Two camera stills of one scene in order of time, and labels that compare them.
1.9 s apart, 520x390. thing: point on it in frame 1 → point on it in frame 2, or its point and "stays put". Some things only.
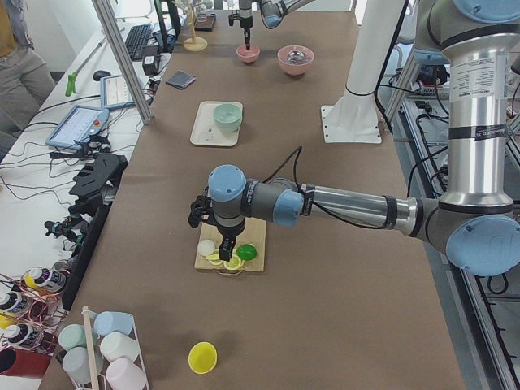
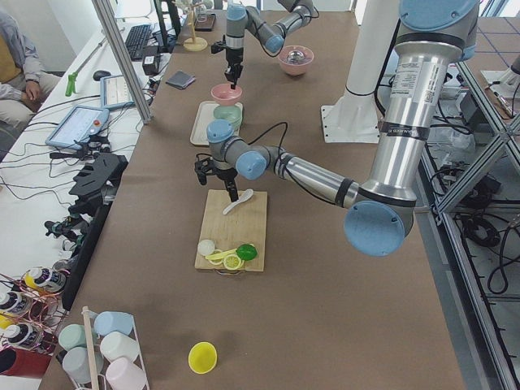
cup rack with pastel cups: x=104 y=353 stays put
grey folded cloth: x=180 y=80 stays put
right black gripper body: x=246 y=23 → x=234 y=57
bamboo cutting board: x=254 y=233 stays put
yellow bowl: x=202 y=357 stays put
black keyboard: x=136 y=40 stays put
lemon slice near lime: x=234 y=263 stays put
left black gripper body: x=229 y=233 → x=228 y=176
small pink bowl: x=248 y=55 → x=225 y=95
